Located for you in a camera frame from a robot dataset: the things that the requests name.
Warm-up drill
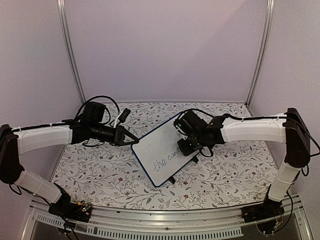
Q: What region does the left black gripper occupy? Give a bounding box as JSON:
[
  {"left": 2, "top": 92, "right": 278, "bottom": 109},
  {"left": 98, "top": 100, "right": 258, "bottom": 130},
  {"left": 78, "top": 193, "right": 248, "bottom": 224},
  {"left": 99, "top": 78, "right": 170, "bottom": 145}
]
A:
[{"left": 90, "top": 122, "right": 140, "bottom": 147}]

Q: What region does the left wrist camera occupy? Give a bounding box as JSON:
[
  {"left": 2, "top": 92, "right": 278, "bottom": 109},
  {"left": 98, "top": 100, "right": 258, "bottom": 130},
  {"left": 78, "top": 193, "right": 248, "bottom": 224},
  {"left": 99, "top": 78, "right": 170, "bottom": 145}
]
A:
[{"left": 113, "top": 108, "right": 131, "bottom": 128}]

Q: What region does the front aluminium rail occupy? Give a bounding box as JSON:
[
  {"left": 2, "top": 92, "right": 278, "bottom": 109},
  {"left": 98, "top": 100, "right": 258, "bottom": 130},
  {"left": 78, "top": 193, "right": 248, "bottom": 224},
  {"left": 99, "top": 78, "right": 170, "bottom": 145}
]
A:
[{"left": 21, "top": 195, "right": 315, "bottom": 240}]

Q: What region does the small blue-framed whiteboard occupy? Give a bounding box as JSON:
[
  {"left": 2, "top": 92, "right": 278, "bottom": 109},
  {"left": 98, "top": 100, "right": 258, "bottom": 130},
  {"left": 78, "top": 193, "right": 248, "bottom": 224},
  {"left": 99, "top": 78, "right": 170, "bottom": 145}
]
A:
[{"left": 130, "top": 114, "right": 200, "bottom": 188}]

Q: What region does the left aluminium frame post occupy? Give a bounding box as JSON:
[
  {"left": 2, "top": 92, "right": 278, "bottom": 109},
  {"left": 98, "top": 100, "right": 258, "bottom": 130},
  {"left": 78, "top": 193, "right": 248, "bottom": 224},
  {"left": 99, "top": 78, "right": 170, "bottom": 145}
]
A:
[{"left": 56, "top": 0, "right": 86, "bottom": 104}]

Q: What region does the right aluminium frame post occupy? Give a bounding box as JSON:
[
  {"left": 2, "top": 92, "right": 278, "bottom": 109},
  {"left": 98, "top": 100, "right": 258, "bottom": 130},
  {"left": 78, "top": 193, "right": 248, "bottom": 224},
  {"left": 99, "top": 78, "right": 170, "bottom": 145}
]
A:
[{"left": 245, "top": 0, "right": 275, "bottom": 108}]

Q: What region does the aluminium frame post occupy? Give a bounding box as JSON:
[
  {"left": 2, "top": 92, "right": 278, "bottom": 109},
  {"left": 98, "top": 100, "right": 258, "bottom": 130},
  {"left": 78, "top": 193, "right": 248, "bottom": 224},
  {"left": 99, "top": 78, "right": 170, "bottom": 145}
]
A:
[
  {"left": 56, "top": 0, "right": 86, "bottom": 104},
  {"left": 245, "top": 0, "right": 275, "bottom": 108}
]

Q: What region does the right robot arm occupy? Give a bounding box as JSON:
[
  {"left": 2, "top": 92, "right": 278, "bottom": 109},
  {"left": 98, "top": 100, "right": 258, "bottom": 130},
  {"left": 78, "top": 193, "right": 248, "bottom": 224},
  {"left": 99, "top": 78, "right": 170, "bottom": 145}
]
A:
[{"left": 173, "top": 108, "right": 315, "bottom": 223}]

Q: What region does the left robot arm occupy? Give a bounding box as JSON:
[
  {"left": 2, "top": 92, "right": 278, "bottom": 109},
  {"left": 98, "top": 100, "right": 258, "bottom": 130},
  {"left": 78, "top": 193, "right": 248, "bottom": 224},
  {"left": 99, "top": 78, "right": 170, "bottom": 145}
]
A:
[{"left": 0, "top": 96, "right": 139, "bottom": 223}]

